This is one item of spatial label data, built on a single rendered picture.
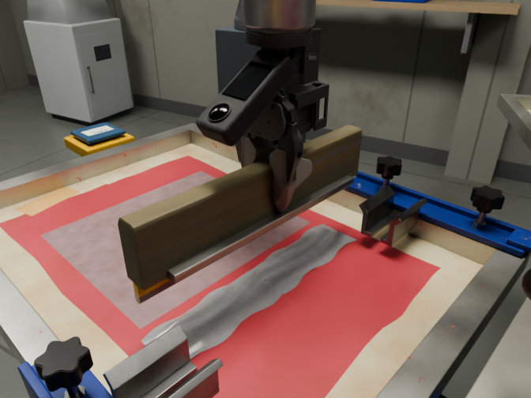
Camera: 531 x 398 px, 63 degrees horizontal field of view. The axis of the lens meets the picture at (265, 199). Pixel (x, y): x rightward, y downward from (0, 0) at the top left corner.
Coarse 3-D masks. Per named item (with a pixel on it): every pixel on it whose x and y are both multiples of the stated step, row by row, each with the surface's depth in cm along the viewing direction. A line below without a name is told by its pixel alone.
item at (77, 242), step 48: (96, 192) 85; (48, 240) 70; (96, 240) 70; (96, 288) 60; (192, 288) 60; (144, 336) 53; (240, 336) 53; (288, 336) 53; (336, 336) 53; (240, 384) 47; (288, 384) 47
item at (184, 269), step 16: (320, 192) 60; (336, 192) 61; (288, 208) 56; (304, 208) 57; (256, 224) 52; (272, 224) 53; (224, 240) 49; (240, 240) 49; (208, 256) 47; (176, 272) 44; (192, 272) 45
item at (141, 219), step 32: (352, 128) 63; (320, 160) 58; (352, 160) 64; (192, 192) 46; (224, 192) 47; (256, 192) 51; (128, 224) 40; (160, 224) 42; (192, 224) 45; (224, 224) 48; (128, 256) 42; (160, 256) 43; (192, 256) 46
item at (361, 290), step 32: (192, 160) 98; (128, 192) 85; (160, 192) 85; (288, 224) 74; (320, 224) 74; (224, 256) 67; (256, 256) 67; (352, 256) 67; (384, 256) 67; (320, 288) 60; (352, 288) 60; (384, 288) 60; (416, 288) 60; (352, 320) 55; (384, 320) 55
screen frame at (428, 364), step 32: (192, 128) 106; (96, 160) 90; (128, 160) 95; (0, 192) 78; (32, 192) 82; (480, 256) 65; (512, 256) 61; (0, 288) 55; (480, 288) 55; (0, 320) 50; (32, 320) 50; (448, 320) 50; (480, 320) 50; (32, 352) 46; (416, 352) 46; (448, 352) 46; (416, 384) 43
